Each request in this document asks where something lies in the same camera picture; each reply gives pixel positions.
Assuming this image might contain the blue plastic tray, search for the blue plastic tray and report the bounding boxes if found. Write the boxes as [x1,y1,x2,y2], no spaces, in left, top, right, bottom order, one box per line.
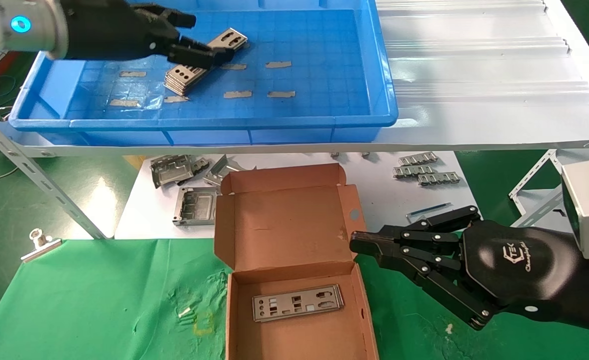
[8,0,399,147]

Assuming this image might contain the silver metal I/O shield plate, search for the silver metal I/O shield plate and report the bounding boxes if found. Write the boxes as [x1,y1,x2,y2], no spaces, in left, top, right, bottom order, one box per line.
[164,28,249,93]
[164,47,250,96]
[252,284,345,323]

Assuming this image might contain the brown cardboard box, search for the brown cardboard box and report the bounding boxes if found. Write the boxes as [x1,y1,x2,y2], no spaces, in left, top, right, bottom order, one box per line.
[213,163,380,360]

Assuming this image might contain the grey slotted steel shelf post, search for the grey slotted steel shelf post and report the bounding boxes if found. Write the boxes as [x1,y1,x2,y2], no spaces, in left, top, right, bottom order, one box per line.
[507,149,565,229]
[0,100,108,240]

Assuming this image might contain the white board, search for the white board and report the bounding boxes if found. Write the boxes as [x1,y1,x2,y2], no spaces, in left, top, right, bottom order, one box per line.
[114,151,480,240]

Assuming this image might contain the silver binder clip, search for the silver binder clip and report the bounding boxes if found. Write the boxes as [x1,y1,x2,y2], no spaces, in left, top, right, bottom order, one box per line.
[20,228,63,264]

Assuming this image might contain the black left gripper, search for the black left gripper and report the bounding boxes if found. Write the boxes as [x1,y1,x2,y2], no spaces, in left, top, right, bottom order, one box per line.
[60,0,235,71]

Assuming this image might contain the thin blue pen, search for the thin blue pen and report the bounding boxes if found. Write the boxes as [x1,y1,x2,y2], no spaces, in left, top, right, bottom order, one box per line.
[406,202,452,219]

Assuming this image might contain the large grey metal bracket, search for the large grey metal bracket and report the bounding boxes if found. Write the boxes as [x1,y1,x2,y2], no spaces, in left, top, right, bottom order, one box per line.
[149,154,196,189]

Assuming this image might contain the green cloth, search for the green cloth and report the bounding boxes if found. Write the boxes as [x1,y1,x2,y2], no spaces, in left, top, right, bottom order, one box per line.
[0,234,589,360]

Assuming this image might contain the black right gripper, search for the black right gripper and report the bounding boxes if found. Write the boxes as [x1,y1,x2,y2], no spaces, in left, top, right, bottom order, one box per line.
[349,205,589,335]

